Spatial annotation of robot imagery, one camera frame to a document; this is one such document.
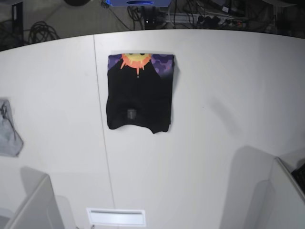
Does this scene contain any black T-shirt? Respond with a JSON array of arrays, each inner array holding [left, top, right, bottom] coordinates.
[[106, 53, 174, 134]]

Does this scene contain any white power strip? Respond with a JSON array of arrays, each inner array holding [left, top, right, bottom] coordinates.
[[156, 12, 248, 28]]

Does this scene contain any blue box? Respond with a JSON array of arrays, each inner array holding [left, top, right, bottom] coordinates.
[[103, 0, 171, 7]]

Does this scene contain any grey cloth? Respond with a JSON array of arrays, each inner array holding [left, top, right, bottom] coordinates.
[[0, 99, 24, 157]]

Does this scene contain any black keyboard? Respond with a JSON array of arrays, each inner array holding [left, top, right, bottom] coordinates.
[[292, 166, 305, 191]]

